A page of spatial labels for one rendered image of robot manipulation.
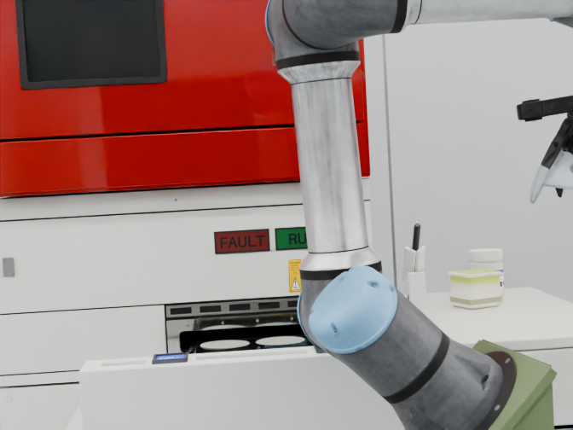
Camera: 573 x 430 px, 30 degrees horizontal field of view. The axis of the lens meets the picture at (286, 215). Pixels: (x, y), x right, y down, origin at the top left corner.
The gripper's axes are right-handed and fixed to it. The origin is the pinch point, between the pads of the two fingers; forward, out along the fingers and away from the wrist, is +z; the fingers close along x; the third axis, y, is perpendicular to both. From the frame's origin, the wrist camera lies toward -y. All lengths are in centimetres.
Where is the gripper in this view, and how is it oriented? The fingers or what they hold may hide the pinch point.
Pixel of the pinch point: (541, 199)
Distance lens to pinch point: 171.7
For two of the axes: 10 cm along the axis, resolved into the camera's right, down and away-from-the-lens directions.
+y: 8.0, 4.2, -4.3
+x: 5.0, -0.7, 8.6
